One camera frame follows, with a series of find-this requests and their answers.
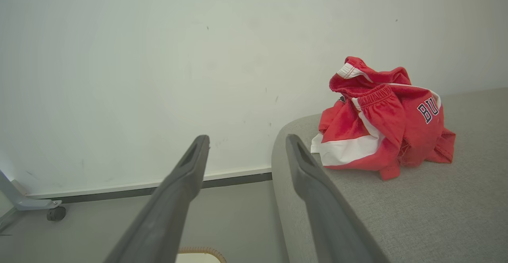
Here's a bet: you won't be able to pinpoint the grey metal stand leg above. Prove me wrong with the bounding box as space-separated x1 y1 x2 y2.
0 170 63 232

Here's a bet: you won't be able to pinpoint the black caster wheel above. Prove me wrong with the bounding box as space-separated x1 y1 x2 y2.
46 206 67 221

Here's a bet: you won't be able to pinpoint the grey fabric sofa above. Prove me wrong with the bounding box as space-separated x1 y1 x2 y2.
271 88 508 263

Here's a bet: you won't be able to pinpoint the white baseboard strip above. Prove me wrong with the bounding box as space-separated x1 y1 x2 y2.
26 167 274 200

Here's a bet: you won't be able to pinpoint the red shorts with white stripe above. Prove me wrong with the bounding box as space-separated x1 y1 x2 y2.
311 84 407 181

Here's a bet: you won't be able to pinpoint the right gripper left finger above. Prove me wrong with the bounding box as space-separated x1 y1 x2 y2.
103 135 210 263

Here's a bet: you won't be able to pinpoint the red basketball jersey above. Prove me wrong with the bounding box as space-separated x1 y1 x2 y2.
319 56 456 176

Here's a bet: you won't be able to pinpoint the woven pink laundry basket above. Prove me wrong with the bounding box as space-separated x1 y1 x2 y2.
177 247 227 263

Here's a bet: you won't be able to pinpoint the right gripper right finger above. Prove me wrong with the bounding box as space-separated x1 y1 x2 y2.
286 134 392 263

